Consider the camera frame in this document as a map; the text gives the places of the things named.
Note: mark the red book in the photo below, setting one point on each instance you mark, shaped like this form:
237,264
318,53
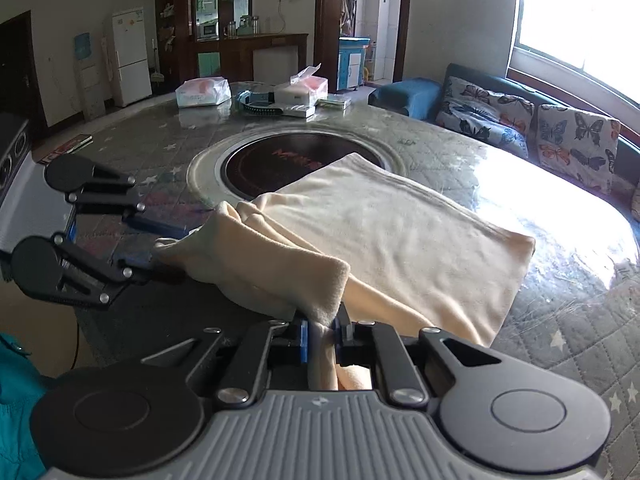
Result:
65,147

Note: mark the blue corner sofa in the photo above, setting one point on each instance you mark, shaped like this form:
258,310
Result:
405,95

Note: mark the person's teal clothing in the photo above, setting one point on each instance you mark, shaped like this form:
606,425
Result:
17,410

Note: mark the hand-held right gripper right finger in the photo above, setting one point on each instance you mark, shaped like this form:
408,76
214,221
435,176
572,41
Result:
343,335

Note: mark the green and white box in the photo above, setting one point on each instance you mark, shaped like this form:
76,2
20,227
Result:
334,102

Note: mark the cream cotton garment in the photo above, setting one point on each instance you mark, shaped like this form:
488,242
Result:
390,230

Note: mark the dark wooden wall cabinet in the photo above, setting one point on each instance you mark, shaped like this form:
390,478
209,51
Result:
240,50

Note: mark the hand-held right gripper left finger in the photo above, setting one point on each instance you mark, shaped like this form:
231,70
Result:
302,342

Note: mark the white microwave oven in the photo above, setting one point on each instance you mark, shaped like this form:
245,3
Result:
207,29

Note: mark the plump butterfly print pillow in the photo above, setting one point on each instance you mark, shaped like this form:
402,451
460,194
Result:
575,147

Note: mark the black electronic device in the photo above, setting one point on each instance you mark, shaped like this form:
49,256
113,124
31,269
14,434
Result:
257,102

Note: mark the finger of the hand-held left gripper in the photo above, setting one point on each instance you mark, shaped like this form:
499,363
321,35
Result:
155,225
137,262

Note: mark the white refrigerator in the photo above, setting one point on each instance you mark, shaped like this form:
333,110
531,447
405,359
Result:
131,55

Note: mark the dark wooden door frame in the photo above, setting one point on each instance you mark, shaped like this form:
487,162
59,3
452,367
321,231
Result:
325,20

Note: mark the round built-in induction cooktop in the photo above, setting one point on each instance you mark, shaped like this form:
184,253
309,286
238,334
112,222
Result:
280,160

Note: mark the flat butterfly print pillow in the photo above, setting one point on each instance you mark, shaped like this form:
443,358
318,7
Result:
480,112

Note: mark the dark wooden door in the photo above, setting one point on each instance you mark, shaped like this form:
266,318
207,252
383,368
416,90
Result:
20,70

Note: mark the flat white box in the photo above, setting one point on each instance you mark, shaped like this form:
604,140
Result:
299,111

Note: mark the window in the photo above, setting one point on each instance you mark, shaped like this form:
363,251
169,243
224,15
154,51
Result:
585,15

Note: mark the white box with plastic bag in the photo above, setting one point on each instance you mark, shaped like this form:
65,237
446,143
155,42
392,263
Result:
302,91

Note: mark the blue painted cabinet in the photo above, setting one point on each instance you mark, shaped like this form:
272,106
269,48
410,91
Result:
352,62

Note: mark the bagged white tissue pack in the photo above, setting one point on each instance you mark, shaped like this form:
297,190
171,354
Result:
202,91

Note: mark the white water dispenser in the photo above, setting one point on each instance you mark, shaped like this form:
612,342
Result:
89,77

